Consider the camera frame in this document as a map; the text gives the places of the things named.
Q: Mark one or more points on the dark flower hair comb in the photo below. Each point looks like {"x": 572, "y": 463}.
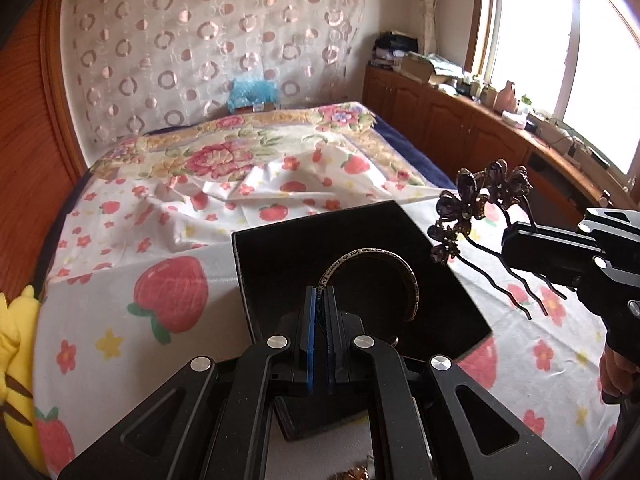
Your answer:
{"x": 500, "y": 187}

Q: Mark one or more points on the blue lace tissue box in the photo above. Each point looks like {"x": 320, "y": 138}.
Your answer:
{"x": 254, "y": 94}

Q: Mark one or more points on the black jewelry box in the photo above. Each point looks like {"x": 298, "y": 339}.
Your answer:
{"x": 277, "y": 263}

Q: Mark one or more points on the stack of books and papers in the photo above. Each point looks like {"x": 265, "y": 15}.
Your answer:
{"x": 429, "y": 69}

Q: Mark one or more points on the floral quilt blanket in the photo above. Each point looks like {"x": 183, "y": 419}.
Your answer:
{"x": 226, "y": 149}

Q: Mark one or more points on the dark clothes pile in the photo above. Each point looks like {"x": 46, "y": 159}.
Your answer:
{"x": 389, "y": 49}

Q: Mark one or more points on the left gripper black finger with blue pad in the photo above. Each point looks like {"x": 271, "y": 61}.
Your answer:
{"x": 209, "y": 420}
{"x": 431, "y": 420}

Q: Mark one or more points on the pink circle lace curtain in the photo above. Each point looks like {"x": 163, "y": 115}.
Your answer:
{"x": 134, "y": 66}

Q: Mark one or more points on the gold patterned bangle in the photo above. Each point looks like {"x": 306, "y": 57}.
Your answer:
{"x": 374, "y": 283}

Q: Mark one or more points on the wooden wardrobe panel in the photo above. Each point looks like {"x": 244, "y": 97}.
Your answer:
{"x": 41, "y": 161}

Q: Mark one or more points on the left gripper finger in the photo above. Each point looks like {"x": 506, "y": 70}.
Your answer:
{"x": 560, "y": 256}

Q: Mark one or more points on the yellow plush toy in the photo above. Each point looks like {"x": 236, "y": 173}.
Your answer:
{"x": 18, "y": 330}

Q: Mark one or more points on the strawberry print bed sheet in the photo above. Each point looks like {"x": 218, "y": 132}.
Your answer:
{"x": 144, "y": 278}

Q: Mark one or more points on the person's right hand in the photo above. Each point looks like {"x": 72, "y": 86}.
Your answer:
{"x": 617, "y": 374}

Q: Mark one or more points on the wooden cabinet counter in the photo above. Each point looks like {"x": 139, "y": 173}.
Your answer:
{"x": 455, "y": 133}

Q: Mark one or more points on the window with wooden frame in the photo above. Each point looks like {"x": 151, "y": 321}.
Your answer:
{"x": 576, "y": 62}

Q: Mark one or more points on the pink bottle on counter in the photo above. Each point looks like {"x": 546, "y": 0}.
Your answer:
{"x": 506, "y": 100}

